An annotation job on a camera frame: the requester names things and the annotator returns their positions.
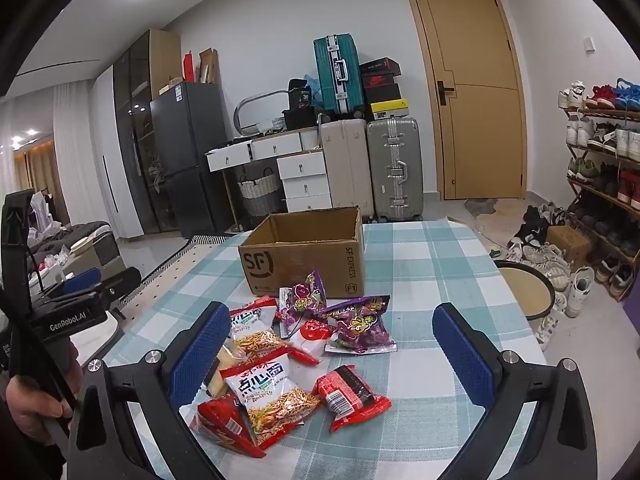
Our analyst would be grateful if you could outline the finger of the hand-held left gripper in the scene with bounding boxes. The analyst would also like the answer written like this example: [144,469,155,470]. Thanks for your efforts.
[54,266,103,295]
[87,266,143,307]

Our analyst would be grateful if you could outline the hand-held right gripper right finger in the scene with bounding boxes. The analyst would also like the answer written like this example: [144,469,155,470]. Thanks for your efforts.
[432,302,601,480]

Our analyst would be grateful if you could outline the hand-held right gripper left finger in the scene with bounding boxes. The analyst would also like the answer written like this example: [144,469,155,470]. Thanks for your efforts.
[67,301,233,480]

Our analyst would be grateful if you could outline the pale yellow snack packet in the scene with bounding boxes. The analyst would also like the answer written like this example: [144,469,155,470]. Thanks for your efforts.
[202,345,251,396]

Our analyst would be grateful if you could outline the white noodle snack packet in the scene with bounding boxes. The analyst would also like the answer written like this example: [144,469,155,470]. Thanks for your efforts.
[227,296,321,366]
[220,350,323,448]

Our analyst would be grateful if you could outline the purple snack packet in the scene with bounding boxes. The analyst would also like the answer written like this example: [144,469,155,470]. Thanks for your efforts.
[320,294,398,356]
[278,269,328,338]

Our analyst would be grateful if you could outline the red candy packet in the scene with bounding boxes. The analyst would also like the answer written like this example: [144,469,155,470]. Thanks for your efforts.
[290,317,333,346]

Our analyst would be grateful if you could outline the red black snack packet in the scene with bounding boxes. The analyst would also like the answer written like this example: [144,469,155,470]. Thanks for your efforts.
[312,364,392,433]

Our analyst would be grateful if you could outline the person's left forearm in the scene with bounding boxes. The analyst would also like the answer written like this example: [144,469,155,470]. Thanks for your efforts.
[0,400,66,480]

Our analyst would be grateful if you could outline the person's left hand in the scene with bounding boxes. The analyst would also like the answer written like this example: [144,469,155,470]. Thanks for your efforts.
[5,340,86,436]

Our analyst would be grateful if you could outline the grey cluttered sofa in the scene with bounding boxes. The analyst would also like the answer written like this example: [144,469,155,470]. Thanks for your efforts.
[27,220,126,301]

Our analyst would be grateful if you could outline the hanging clothes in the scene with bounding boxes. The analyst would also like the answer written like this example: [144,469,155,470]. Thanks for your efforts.
[30,190,57,226]

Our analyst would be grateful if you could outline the round black rimmed stool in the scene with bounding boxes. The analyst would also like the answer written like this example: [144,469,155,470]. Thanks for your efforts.
[494,260,557,322]

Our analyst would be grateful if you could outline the white curtain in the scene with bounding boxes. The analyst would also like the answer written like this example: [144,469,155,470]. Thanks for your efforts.
[52,80,108,226]

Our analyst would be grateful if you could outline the white wardrobe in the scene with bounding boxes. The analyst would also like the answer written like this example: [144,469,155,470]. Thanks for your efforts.
[92,65,143,241]

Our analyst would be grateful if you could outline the pile of loose sneakers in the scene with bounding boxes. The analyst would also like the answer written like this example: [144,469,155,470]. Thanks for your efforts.
[487,202,596,351]

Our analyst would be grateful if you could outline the black fridge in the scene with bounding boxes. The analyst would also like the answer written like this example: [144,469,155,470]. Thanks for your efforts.
[150,81,236,238]

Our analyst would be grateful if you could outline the glass door cabinet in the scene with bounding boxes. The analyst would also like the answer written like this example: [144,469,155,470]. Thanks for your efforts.
[112,30,182,235]

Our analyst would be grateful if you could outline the grey tan door mat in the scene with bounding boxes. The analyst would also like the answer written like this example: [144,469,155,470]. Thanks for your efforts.
[462,197,531,221]

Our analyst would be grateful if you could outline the small brown cardboard box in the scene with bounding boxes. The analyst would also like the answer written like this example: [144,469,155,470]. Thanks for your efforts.
[545,225,591,271]

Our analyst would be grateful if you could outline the woven laundry basket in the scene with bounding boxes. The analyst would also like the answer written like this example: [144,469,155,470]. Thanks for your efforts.
[236,167,282,217]

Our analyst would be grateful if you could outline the silver suitcase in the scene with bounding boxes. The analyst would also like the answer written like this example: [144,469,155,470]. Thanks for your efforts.
[366,117,425,223]

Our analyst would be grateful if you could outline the white drawer desk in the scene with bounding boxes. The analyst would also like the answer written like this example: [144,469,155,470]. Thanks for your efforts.
[206,127,333,213]

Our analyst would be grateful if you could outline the oval mirror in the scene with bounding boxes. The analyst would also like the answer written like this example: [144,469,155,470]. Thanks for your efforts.
[234,90,291,136]

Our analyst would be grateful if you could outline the wooden shoe rack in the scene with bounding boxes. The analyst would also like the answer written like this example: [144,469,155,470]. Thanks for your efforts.
[557,102,640,261]

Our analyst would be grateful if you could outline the beige suitcase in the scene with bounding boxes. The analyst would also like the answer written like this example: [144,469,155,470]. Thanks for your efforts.
[320,119,375,221]

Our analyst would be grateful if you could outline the flat cardboard pieces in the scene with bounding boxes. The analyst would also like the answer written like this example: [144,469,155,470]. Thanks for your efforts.
[199,47,218,85]

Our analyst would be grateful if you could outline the black storage box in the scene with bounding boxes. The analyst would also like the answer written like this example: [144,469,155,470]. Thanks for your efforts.
[282,107,321,130]

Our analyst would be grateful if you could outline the rows of racked shoes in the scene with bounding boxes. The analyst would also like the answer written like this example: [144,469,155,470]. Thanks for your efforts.
[557,77,640,301]

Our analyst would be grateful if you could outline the yellow black shoe box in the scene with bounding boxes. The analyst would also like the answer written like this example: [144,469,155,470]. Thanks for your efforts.
[369,100,411,122]

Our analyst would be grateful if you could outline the black printed bag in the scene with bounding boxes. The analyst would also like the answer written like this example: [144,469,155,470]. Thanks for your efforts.
[287,78,315,111]

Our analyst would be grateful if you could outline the wooden door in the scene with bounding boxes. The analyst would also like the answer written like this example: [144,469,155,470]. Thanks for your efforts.
[402,0,528,201]

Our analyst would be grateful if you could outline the plain black shoe box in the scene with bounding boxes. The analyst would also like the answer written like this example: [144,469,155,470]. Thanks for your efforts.
[364,85,402,106]

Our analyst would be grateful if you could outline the red logo shoe box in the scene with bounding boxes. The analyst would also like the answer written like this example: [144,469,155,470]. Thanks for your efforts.
[361,74,401,90]

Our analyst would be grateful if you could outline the teal suitcase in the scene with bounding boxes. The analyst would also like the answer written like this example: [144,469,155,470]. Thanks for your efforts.
[313,35,368,113]

